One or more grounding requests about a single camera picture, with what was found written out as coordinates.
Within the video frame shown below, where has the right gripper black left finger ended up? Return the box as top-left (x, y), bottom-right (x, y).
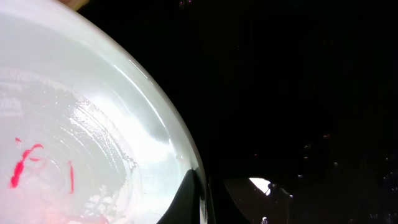
top-left (157, 169), bottom-right (201, 224)

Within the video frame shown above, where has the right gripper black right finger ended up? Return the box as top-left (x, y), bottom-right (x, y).
top-left (207, 176), bottom-right (249, 224)

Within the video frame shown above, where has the pale green plate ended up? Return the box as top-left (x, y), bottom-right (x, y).
top-left (1, 1), bottom-right (208, 223)

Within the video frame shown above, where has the round black serving tray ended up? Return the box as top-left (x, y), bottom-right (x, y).
top-left (80, 0), bottom-right (397, 223)

